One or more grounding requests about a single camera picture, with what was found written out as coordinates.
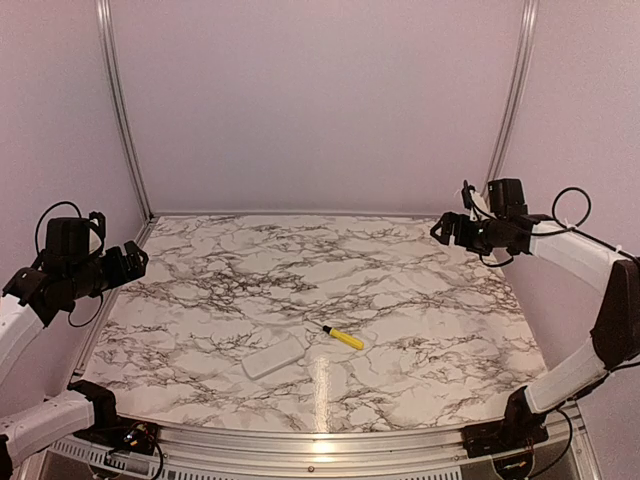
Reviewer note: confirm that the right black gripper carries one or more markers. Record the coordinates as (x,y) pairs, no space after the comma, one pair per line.
(447,220)

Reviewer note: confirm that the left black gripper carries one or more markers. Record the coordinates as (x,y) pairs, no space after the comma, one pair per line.
(135,269)

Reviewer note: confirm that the yellow handled screwdriver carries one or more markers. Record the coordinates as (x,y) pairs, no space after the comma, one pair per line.
(343,337)

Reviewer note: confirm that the white remote control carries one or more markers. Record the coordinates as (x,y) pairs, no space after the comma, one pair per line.
(273,358)

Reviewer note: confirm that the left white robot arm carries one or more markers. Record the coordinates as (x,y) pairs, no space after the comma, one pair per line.
(72,263)

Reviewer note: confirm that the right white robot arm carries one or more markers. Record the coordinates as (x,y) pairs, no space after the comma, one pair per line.
(607,321)

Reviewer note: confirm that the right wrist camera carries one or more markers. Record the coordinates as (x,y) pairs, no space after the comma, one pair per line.
(473,201)

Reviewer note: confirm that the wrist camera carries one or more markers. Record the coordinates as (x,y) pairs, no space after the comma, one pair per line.
(97,225)
(473,201)

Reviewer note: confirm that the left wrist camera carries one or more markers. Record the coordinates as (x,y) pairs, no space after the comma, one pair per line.
(97,225)

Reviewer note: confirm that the right aluminium corner post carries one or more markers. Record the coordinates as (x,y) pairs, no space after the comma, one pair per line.
(517,85)

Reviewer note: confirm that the aluminium corner post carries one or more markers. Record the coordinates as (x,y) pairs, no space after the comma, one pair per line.
(517,85)
(109,49)

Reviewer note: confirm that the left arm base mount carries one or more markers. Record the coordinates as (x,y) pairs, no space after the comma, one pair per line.
(117,432)

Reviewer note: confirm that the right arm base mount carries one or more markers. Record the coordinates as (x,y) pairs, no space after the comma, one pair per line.
(519,428)

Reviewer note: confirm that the front aluminium frame rail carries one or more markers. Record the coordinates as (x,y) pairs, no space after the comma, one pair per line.
(207,453)

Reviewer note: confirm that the left aluminium corner post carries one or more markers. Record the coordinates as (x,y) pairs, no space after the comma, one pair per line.
(109,49)

